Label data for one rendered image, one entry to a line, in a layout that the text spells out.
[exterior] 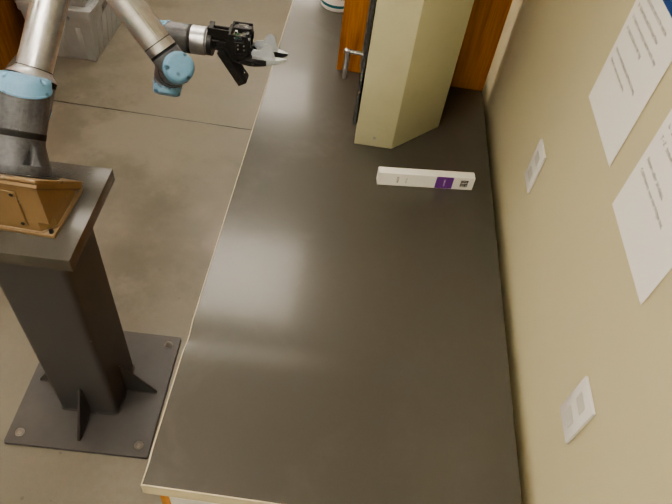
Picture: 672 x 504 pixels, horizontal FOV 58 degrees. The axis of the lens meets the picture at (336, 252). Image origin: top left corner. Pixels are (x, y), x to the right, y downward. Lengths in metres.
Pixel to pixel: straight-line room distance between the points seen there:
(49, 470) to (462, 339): 1.47
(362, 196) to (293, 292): 0.38
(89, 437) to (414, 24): 1.67
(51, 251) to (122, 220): 1.37
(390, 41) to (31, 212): 0.94
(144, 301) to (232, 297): 1.22
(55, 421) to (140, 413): 0.28
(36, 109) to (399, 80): 0.88
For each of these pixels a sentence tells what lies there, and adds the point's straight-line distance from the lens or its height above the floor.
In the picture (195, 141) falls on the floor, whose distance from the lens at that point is 3.27.
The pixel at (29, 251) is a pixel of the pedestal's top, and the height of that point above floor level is 0.94.
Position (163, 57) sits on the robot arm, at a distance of 1.61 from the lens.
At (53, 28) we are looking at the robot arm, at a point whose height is 1.23.
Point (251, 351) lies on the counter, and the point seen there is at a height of 0.94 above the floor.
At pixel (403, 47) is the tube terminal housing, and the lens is 1.62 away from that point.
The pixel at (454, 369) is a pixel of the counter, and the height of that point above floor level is 0.94.
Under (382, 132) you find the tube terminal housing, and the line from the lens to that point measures 1.77.
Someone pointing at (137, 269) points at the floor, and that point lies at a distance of 2.70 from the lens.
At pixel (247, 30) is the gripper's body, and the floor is 1.21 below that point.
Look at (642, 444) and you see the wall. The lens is 0.96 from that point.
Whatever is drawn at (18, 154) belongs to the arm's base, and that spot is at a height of 1.11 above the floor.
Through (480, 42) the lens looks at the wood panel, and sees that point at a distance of 2.05.
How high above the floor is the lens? 2.07
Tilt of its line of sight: 49 degrees down
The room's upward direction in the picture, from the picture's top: 9 degrees clockwise
